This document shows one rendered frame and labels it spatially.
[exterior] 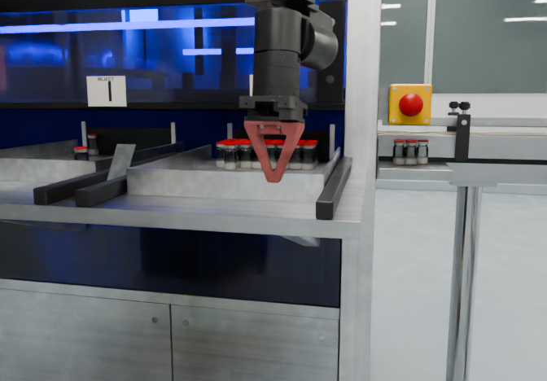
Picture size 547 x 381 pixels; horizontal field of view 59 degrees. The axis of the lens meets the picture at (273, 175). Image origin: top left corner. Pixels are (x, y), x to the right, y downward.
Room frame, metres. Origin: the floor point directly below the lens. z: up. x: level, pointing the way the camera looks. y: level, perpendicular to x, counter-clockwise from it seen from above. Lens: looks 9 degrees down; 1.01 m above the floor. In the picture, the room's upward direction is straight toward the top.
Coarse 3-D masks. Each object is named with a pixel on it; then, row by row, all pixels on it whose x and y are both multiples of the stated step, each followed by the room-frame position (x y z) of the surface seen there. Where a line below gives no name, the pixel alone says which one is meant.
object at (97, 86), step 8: (88, 80) 0.99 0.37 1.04; (96, 80) 0.99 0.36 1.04; (104, 80) 0.99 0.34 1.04; (112, 80) 0.98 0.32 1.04; (120, 80) 0.98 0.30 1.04; (88, 88) 0.99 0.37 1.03; (96, 88) 0.99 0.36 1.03; (104, 88) 0.99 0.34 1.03; (112, 88) 0.98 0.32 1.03; (120, 88) 0.98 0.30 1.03; (88, 96) 0.99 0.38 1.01; (96, 96) 0.99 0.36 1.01; (104, 96) 0.99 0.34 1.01; (112, 96) 0.98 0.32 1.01; (120, 96) 0.98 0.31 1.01; (88, 104) 0.99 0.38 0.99; (96, 104) 0.99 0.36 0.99; (104, 104) 0.99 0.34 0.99; (112, 104) 0.98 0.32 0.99; (120, 104) 0.98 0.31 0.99
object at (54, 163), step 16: (48, 144) 0.99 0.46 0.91; (64, 144) 1.04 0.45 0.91; (176, 144) 0.99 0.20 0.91; (0, 160) 0.74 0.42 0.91; (16, 160) 0.73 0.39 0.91; (32, 160) 0.73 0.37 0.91; (48, 160) 0.72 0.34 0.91; (64, 160) 0.71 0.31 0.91; (80, 160) 0.71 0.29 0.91; (96, 160) 0.71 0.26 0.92; (0, 176) 0.74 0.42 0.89; (16, 176) 0.73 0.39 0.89; (32, 176) 0.73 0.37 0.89; (48, 176) 0.72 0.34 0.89; (64, 176) 0.72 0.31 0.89
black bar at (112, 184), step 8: (96, 184) 0.59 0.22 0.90; (104, 184) 0.59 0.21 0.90; (112, 184) 0.60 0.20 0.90; (120, 184) 0.62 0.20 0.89; (80, 192) 0.55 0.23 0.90; (88, 192) 0.55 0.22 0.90; (96, 192) 0.57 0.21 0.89; (104, 192) 0.58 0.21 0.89; (112, 192) 0.60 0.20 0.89; (120, 192) 0.62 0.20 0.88; (80, 200) 0.55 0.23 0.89; (88, 200) 0.55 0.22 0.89; (96, 200) 0.57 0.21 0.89; (104, 200) 0.58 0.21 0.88
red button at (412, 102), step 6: (408, 96) 0.83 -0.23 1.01; (414, 96) 0.83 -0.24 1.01; (402, 102) 0.83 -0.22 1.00; (408, 102) 0.83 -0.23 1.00; (414, 102) 0.83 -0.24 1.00; (420, 102) 0.83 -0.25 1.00; (402, 108) 0.83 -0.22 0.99; (408, 108) 0.83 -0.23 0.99; (414, 108) 0.83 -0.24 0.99; (420, 108) 0.83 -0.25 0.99; (408, 114) 0.83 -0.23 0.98; (414, 114) 0.83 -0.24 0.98
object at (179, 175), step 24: (144, 168) 0.67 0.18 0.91; (168, 168) 0.75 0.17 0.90; (192, 168) 0.86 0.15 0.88; (216, 168) 0.86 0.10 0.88; (240, 168) 0.86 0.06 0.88; (144, 192) 0.62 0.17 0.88; (168, 192) 0.62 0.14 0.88; (192, 192) 0.61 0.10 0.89; (216, 192) 0.61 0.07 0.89; (240, 192) 0.60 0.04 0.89; (264, 192) 0.59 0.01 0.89; (288, 192) 0.59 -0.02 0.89; (312, 192) 0.58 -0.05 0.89
